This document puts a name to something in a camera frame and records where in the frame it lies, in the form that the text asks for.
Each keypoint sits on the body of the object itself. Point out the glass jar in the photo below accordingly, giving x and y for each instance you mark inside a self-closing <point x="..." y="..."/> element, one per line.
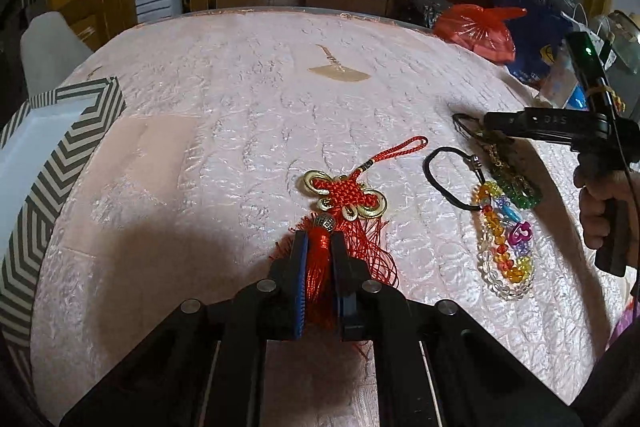
<point x="622" y="42"/>

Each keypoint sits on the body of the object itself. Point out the red plastic bag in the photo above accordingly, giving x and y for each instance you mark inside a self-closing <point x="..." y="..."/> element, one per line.
<point x="475" y="32"/>

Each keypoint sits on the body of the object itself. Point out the chevron striped box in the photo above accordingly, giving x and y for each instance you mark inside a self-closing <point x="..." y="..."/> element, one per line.
<point x="30" y="227"/>

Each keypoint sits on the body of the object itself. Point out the dark blue bag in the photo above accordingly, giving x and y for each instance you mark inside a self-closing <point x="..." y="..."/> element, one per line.
<point x="535" y="17"/>

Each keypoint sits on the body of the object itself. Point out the red knot tassel ornament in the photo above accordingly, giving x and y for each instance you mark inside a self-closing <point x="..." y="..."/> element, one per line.
<point x="350" y="198"/>

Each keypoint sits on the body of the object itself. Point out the pink quilted tablecloth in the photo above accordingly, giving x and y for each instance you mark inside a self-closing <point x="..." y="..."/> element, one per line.
<point x="225" y="107"/>

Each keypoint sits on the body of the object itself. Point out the beige paper tag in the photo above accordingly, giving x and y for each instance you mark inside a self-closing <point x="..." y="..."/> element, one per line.
<point x="345" y="74"/>

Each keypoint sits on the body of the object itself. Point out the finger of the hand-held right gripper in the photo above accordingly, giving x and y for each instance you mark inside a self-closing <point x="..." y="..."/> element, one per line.
<point x="530" y="123"/>

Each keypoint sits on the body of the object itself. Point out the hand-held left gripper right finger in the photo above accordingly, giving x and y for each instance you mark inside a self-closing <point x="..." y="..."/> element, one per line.
<point x="338" y="277"/>

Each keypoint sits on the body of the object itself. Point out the black plastic bag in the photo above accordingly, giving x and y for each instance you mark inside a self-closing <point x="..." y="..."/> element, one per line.
<point x="425" y="9"/>

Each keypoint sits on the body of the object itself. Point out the person's right hand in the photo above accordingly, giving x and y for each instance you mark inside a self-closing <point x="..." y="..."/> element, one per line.
<point x="590" y="207"/>

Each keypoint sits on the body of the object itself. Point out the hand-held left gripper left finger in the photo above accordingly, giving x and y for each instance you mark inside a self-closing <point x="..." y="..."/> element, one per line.
<point x="300" y="287"/>

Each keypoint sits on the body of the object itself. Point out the person's dark clothing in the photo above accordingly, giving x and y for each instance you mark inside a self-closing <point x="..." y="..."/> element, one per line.
<point x="610" y="392"/>

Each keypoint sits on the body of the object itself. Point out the white chair back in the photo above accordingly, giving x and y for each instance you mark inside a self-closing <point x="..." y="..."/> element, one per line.
<point x="50" y="52"/>

